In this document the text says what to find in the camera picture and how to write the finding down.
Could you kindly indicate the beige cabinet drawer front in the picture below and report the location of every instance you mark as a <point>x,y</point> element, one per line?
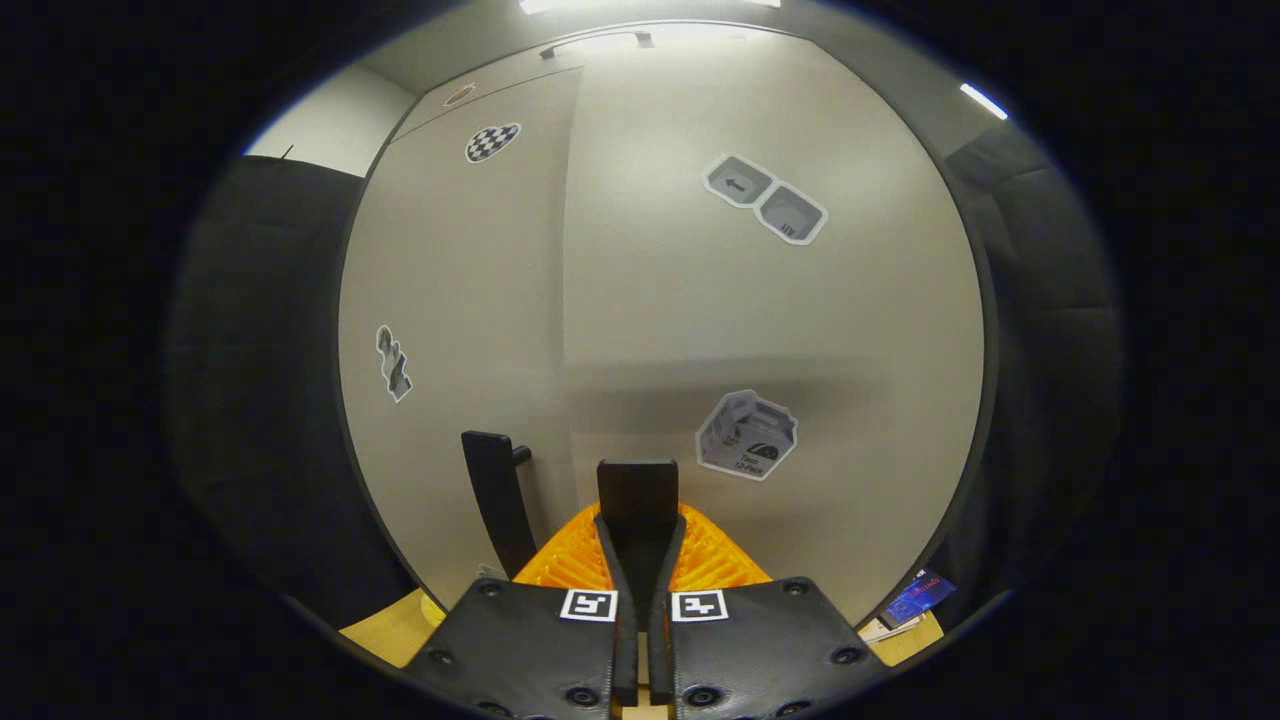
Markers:
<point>520,85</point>

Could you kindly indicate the beige shoe cabinet door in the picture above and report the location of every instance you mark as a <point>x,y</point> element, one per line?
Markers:
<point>800,320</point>
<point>470,280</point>

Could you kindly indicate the large ceiling light panel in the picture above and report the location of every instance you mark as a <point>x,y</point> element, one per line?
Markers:
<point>640,5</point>

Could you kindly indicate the beige double-door shoe cabinet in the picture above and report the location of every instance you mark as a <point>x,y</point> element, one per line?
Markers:
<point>991,400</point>

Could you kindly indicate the blue card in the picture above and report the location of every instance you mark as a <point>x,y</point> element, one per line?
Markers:
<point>920,597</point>

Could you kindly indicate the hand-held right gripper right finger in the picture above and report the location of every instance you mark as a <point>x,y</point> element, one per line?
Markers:
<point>760,650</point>

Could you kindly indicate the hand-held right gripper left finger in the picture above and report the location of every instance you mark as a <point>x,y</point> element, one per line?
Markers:
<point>520,650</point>

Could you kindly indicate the small ceiling light panel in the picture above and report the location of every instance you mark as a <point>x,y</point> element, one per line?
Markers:
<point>984,100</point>

